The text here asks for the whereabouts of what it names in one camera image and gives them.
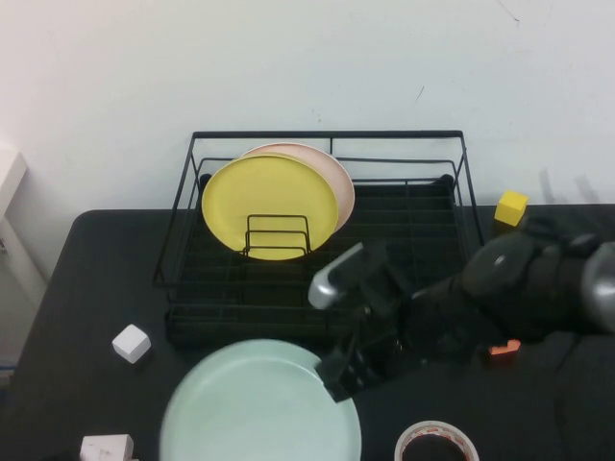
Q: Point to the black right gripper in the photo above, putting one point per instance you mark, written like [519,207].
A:
[384,312]

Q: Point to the mint green plate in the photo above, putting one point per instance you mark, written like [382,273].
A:
[259,403]

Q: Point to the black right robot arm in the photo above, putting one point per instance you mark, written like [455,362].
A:
[519,283]

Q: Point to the pink plate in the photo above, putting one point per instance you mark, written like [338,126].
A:
[338,187]

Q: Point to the yellow plate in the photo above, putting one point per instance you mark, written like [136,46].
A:
[269,201]

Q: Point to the white tape roll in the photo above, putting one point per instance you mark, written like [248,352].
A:
[435,428]

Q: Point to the orange cube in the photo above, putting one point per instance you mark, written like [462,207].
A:
[504,349]

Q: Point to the white cube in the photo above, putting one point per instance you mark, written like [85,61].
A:
[131,343]

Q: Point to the yellow cube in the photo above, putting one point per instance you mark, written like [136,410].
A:
[510,207]

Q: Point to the white rectangular block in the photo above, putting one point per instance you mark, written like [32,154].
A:
[103,449]

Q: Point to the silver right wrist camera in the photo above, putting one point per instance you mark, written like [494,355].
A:
[327,285]

